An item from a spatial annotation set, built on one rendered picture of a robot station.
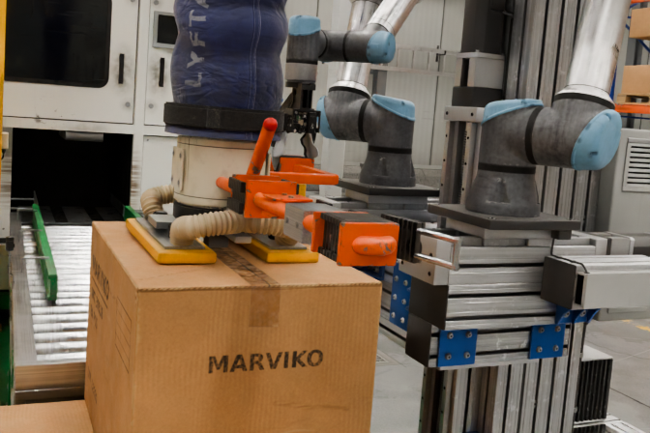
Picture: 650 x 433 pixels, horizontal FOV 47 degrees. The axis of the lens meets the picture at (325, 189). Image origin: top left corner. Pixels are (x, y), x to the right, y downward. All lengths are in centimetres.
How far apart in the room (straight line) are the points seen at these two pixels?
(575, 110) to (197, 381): 84
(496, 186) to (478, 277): 19
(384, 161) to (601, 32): 67
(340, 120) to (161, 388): 103
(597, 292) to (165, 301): 83
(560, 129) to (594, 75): 12
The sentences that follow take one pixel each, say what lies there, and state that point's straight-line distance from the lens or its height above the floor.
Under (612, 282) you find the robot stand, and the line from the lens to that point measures 157.
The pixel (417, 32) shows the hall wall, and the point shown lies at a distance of 1233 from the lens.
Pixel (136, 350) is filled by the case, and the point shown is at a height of 85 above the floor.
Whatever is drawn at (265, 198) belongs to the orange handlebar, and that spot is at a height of 108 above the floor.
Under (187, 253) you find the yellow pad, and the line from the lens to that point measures 128.
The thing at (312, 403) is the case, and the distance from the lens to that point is 127.
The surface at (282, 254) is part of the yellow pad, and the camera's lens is 134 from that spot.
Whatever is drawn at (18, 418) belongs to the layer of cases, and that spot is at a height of 54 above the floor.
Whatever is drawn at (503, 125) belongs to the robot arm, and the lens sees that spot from 153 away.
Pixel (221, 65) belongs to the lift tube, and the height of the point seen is 128.
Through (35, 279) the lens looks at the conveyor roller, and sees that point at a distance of 293.
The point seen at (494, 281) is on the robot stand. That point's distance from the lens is 154.
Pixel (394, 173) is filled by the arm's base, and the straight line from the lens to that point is 194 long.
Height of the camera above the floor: 122
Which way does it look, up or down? 6 degrees down
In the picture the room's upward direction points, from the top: 4 degrees clockwise
